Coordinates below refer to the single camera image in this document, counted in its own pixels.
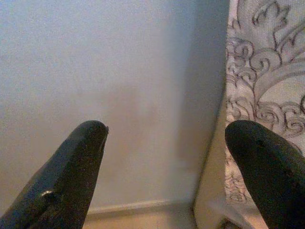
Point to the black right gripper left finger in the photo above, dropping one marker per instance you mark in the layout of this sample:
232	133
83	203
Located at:
62	181

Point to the printed headboard with beige edge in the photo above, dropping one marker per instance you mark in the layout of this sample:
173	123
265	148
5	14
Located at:
269	90

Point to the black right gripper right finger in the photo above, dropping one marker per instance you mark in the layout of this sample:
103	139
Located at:
274	181

